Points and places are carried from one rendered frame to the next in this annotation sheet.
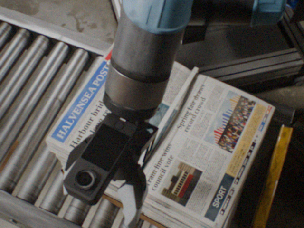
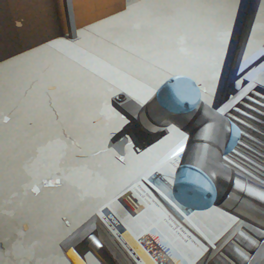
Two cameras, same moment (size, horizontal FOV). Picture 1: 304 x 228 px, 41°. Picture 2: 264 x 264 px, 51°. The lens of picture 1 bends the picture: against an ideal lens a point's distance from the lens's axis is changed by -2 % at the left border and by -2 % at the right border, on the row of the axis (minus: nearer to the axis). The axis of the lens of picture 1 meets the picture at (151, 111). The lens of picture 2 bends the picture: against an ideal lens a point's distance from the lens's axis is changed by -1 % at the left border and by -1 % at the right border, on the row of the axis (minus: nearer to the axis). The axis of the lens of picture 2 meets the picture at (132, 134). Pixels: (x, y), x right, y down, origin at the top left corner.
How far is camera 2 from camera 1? 0.61 m
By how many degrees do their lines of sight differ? 60
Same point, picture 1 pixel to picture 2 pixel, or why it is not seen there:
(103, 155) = (128, 105)
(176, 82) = (205, 229)
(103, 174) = (119, 104)
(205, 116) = (171, 236)
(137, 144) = (134, 129)
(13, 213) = (163, 158)
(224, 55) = not seen: outside the picture
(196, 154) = (146, 218)
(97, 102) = not seen: hidden behind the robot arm
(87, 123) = not seen: hidden behind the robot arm
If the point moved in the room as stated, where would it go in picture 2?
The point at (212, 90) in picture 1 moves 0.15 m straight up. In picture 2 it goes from (191, 250) to (202, 225)
